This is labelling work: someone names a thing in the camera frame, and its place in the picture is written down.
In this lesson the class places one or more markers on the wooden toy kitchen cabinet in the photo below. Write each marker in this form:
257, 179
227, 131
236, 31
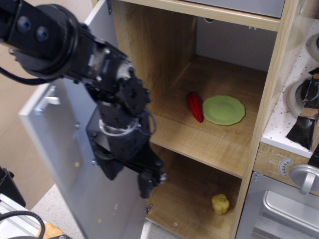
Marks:
179, 46

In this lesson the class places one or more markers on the red toy chili pepper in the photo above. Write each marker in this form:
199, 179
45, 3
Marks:
194, 103

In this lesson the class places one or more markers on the grey toy fridge door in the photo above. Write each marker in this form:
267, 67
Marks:
55, 118

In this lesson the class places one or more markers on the green toy plate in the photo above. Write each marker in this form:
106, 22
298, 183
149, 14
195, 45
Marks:
223, 110

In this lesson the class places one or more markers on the white speckled toy countertop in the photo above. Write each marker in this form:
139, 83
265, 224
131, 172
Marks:
281, 120

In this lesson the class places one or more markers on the aluminium frame rail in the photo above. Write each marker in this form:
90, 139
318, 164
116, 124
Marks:
16, 226

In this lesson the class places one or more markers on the grey freezer door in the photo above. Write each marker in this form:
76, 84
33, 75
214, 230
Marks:
271, 8

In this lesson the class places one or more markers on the grey toy oven door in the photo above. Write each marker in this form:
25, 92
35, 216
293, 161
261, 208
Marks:
275, 210

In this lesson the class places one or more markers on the plywood board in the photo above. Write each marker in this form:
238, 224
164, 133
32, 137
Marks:
17, 152

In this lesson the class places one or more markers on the silver oven knob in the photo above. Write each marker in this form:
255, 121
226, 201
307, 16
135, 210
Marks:
306, 177

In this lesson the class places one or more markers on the yellow toy bell pepper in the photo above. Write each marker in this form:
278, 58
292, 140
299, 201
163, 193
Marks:
220, 204

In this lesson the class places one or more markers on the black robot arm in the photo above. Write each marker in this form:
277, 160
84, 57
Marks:
50, 43

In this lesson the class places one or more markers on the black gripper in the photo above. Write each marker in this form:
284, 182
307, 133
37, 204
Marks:
116, 148

